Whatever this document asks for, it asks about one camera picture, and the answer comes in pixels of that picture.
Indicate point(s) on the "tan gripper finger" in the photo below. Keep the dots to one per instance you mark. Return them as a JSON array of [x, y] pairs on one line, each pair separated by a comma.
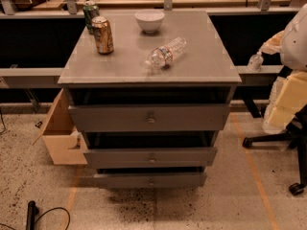
[[272, 45]]

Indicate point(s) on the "black office chair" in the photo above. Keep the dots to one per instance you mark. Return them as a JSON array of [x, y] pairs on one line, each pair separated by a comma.
[[296, 134]]

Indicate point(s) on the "black cylinder on floor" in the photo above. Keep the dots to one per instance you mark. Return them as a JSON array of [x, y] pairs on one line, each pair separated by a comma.
[[32, 211]]

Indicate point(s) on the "middle grey drawer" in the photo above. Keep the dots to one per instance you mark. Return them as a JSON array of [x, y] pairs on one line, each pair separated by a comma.
[[149, 158]]

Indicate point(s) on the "white ceramic bowl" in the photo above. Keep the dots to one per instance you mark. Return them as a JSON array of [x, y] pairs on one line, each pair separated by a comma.
[[149, 21]]

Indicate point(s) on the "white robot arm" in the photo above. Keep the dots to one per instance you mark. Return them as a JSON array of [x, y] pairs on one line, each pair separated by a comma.
[[292, 45]]

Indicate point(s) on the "orange soda can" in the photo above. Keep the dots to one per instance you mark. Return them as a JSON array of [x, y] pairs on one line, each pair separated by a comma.
[[103, 35]]

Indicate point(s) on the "clear plastic water bottle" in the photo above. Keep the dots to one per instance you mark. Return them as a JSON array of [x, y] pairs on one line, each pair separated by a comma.
[[164, 55]]

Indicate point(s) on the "open cardboard box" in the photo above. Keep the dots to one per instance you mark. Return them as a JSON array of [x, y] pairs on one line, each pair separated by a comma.
[[60, 136]]

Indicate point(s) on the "green soda can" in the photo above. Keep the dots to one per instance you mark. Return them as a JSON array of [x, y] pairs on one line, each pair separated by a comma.
[[90, 10]]

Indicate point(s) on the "hand sanitizer pump bottle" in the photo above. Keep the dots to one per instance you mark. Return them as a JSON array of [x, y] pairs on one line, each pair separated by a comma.
[[255, 62]]

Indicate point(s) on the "grey drawer cabinet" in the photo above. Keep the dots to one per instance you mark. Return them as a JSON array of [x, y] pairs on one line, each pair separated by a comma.
[[203, 74]]

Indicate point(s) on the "bottom grey drawer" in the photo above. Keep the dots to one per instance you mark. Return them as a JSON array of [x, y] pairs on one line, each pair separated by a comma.
[[150, 180]]

